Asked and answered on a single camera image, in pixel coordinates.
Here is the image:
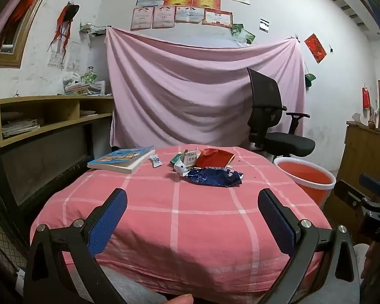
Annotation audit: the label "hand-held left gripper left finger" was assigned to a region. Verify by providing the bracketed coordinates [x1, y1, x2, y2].
[23, 188, 129, 304]

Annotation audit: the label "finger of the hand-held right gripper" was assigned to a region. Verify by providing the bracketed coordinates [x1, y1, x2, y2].
[359, 174, 380, 204]
[333, 180, 372, 211]

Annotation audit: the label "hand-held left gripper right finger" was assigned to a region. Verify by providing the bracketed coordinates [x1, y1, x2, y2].
[257, 188, 362, 304]

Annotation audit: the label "red plastic bucket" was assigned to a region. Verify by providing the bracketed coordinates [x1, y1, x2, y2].
[274, 157, 337, 211]

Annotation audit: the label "blue snack wrapper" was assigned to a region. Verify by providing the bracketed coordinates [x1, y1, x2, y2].
[186, 167, 244, 187]

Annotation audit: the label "silver wrapper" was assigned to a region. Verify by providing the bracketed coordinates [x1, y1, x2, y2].
[173, 160, 194, 178]

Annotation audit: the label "red paper packet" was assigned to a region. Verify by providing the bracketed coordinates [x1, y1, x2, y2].
[195, 148, 235, 169]

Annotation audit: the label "white medicine box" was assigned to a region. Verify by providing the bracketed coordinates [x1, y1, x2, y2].
[180, 147, 206, 168]

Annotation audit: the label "person's right hand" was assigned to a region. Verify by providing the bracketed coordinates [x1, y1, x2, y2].
[363, 242, 380, 281]

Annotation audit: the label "person's left hand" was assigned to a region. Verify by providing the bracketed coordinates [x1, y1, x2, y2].
[163, 294, 194, 304]

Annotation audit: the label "wooden cabinet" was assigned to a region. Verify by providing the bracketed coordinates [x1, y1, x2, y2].
[334, 123, 380, 222]

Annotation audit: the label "blue cartoon cover book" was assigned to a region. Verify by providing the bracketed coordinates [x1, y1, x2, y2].
[87, 146, 156, 175]

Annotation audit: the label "curled white paper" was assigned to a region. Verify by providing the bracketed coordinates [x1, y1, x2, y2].
[353, 112, 369, 127]

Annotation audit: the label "pink checked blanket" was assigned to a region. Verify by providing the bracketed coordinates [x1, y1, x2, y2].
[29, 146, 333, 295]

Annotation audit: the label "black office chair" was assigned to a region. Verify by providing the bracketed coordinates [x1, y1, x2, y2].
[246, 67, 316, 162]

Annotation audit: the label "thick pile of papers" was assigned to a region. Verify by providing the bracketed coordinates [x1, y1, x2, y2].
[2, 119, 40, 138]

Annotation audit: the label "wooden shelf unit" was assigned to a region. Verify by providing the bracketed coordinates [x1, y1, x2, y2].
[0, 94, 115, 148]

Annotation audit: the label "stack of books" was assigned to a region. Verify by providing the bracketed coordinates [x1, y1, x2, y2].
[63, 81, 106, 96]

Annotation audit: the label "glass jar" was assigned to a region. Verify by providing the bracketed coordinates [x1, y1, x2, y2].
[82, 66, 98, 84]

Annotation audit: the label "pink hanging sheet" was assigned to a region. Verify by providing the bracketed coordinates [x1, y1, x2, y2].
[105, 26, 306, 153]

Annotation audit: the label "taped paper sheets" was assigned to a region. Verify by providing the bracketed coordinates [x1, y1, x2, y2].
[49, 43, 80, 70]

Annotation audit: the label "red tassel ornament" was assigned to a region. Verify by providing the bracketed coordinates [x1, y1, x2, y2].
[49, 3, 80, 61]

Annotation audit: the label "pink curtain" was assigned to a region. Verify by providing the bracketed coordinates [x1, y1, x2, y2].
[0, 0, 42, 58]

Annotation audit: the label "wire mesh rack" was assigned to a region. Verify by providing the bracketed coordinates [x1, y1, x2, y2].
[0, 177, 30, 304]

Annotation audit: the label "red wall poster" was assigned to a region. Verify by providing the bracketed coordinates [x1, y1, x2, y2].
[305, 33, 327, 64]

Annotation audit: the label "wooden window frame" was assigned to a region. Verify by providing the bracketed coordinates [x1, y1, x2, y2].
[0, 0, 59, 68]

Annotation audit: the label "metal wall shelf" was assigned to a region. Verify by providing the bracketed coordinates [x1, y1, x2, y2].
[79, 22, 108, 37]

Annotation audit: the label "group of wall certificates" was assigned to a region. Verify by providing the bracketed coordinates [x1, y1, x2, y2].
[130, 0, 251, 30]

